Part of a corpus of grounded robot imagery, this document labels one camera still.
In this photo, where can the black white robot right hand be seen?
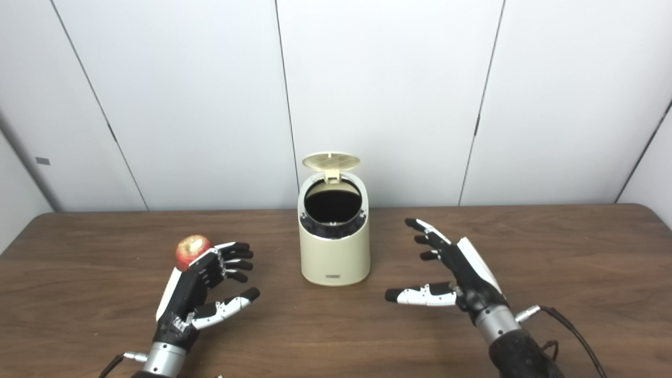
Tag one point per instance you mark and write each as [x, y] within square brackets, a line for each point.
[472, 283]

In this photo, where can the black white robot left hand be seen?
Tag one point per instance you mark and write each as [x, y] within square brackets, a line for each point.
[184, 296]

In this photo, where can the red apple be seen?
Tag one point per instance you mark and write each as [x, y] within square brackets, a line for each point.
[190, 249]

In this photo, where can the cream-colored round bin lid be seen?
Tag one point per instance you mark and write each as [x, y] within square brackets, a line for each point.
[331, 160]

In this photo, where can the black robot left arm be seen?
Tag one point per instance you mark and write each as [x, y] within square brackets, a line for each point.
[164, 359]

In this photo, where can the cream-colored bin body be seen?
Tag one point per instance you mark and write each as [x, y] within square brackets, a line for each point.
[333, 260]

